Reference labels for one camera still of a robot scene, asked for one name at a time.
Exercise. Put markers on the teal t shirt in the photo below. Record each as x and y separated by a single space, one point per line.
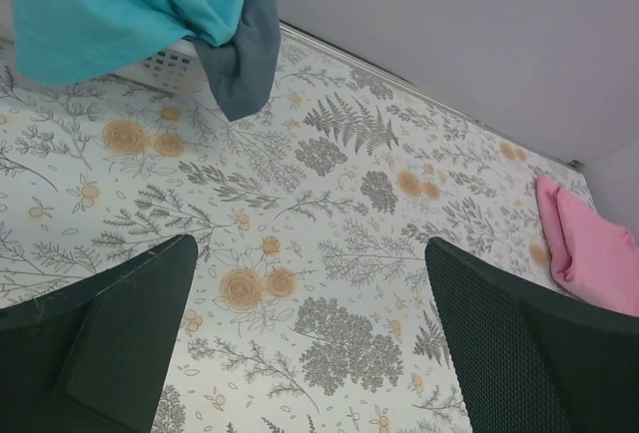
60 42

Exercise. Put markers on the grey-blue t shirt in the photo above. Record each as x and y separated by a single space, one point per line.
241 72

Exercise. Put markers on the white plastic laundry basket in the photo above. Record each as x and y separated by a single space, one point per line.
175 70

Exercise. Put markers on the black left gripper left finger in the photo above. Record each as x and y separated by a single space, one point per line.
93 356

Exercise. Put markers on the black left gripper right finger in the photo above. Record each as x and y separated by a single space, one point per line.
527 358

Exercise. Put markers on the folded pink t shirt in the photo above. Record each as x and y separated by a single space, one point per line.
591 258

